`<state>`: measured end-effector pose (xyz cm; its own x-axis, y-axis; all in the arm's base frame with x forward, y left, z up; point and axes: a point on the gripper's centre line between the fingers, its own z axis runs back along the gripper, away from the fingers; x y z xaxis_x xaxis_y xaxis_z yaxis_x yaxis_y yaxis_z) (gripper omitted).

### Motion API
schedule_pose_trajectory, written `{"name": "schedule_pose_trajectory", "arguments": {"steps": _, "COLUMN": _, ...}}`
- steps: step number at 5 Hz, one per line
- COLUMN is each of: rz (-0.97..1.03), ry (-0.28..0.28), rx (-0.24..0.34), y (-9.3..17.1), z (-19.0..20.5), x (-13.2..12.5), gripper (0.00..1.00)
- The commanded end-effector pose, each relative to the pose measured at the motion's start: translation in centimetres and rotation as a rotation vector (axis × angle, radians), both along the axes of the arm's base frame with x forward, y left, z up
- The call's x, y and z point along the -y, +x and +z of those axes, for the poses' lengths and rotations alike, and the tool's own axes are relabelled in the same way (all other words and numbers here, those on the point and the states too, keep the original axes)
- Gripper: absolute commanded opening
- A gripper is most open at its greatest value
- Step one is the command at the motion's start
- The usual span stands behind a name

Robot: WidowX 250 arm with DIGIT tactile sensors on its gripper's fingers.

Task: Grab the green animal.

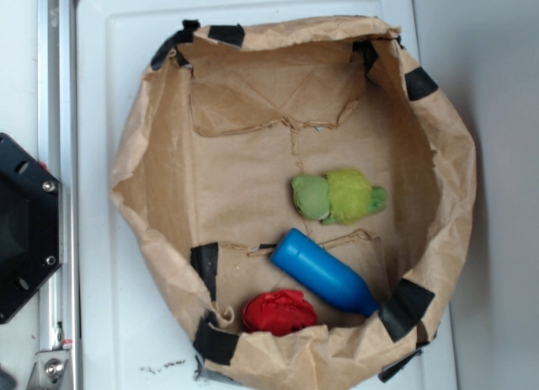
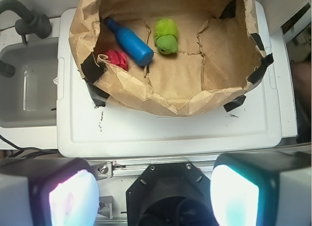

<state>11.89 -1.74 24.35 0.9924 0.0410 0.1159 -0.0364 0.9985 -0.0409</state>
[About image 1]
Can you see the green plush animal toy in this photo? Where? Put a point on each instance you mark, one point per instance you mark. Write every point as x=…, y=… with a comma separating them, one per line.
x=342, y=196

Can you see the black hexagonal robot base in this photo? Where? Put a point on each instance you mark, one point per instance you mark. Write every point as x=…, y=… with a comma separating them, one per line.
x=30, y=227

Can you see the blue plastic bottle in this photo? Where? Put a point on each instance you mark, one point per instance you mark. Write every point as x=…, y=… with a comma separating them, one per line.
x=320, y=272

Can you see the brown paper bag bin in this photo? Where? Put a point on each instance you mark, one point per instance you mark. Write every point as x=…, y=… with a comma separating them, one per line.
x=226, y=118

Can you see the red crumpled cloth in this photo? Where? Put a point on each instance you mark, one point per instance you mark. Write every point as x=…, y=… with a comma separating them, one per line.
x=279, y=312

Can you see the white plastic tray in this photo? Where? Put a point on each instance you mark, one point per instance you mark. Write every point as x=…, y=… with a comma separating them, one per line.
x=131, y=339

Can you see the aluminium frame rail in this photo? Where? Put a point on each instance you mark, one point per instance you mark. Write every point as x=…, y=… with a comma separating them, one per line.
x=59, y=301

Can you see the metal corner bracket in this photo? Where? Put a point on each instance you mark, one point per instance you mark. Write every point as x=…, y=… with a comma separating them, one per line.
x=52, y=370

